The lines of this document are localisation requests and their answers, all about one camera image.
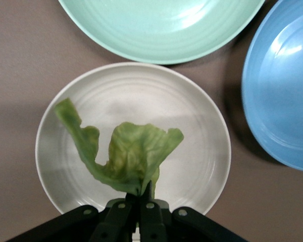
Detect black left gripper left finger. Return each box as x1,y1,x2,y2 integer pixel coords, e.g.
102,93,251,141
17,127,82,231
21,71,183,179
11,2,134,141
5,193,140,242

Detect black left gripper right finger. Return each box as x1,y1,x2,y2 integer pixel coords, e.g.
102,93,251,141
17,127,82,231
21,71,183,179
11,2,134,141
139,180,250,242

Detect green lettuce leaf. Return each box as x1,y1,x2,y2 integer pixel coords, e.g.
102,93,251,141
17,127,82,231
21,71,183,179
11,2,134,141
54,97,185,200

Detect mint green round plate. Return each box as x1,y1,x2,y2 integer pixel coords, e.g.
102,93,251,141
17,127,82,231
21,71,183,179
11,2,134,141
57,0,266,65

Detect blue round plate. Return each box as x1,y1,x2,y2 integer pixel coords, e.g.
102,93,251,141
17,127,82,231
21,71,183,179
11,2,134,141
241,0,303,173

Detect pale beige round plate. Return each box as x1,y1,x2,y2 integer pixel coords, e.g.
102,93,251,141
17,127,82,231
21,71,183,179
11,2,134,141
34,62,232,216

